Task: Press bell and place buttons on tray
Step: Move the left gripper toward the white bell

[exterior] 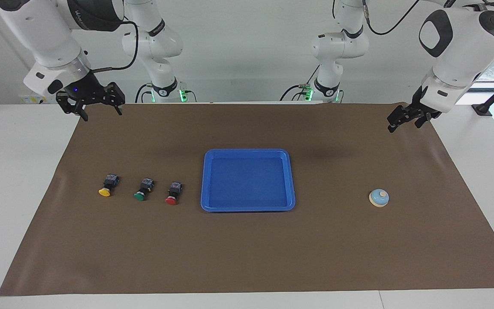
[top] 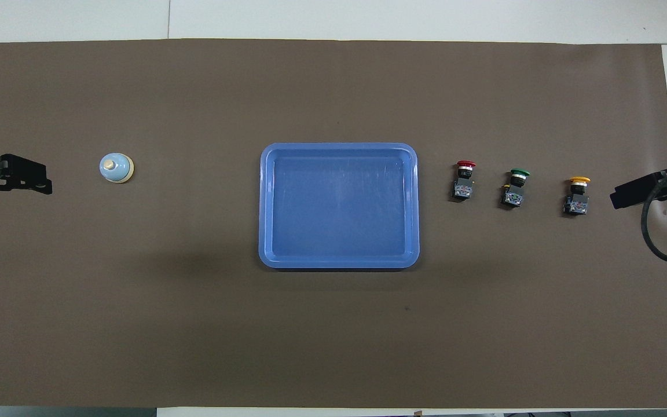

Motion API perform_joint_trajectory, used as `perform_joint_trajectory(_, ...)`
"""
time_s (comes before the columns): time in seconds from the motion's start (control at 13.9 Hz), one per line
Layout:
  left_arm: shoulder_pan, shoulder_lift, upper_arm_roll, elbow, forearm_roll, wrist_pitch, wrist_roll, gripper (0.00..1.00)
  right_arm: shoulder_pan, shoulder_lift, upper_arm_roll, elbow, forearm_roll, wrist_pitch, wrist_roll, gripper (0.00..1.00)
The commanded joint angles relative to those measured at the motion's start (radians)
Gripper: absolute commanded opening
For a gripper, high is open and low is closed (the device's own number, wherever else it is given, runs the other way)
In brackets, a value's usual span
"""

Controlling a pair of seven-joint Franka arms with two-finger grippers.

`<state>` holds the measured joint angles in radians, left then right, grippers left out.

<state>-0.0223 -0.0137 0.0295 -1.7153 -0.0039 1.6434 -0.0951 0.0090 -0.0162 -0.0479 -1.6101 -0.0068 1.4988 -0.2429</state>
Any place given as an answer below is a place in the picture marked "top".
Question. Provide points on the red mushroom push button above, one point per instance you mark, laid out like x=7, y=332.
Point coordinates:
x=464, y=188

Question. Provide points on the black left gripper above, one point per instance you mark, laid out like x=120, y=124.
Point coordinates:
x=15, y=171

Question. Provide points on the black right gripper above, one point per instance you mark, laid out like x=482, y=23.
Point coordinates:
x=643, y=188

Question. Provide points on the light blue service bell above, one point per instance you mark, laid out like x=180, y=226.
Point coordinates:
x=114, y=168

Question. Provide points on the green mushroom push button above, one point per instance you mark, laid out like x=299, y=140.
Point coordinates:
x=513, y=197

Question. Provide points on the yellow mushroom push button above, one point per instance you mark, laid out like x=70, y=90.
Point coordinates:
x=575, y=204

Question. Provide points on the brown table mat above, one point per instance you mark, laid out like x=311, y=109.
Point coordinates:
x=194, y=318

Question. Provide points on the blue plastic tray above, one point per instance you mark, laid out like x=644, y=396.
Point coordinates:
x=339, y=208

